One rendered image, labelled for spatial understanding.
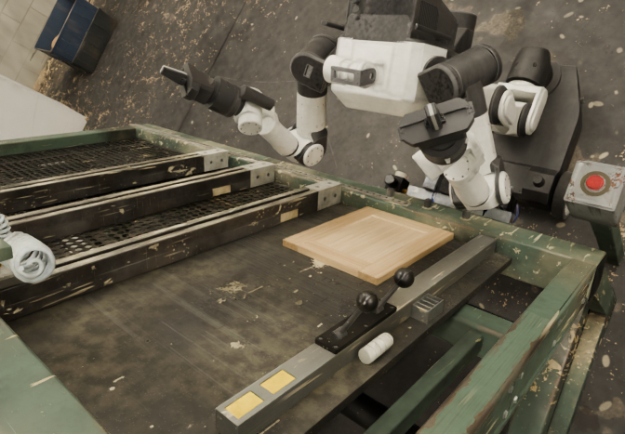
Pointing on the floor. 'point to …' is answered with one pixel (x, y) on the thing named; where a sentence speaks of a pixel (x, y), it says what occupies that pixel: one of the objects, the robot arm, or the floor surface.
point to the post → (609, 242)
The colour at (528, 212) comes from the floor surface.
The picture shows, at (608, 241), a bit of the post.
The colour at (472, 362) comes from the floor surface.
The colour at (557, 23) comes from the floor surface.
